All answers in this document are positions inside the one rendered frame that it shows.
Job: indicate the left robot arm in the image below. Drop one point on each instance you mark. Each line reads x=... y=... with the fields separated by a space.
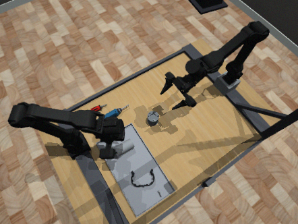
x=24 y=115

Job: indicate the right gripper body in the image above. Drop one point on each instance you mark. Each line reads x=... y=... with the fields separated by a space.
x=188 y=98

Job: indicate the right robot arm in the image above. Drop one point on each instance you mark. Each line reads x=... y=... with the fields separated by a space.
x=249 y=35

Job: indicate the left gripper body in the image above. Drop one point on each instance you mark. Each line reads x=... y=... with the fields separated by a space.
x=107 y=152

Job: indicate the red hand screwdriver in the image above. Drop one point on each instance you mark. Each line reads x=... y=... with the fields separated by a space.
x=97 y=108

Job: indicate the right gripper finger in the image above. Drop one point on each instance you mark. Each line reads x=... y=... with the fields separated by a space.
x=181 y=104
x=166 y=87

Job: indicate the blue power screwdriver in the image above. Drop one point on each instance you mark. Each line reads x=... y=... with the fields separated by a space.
x=114 y=112

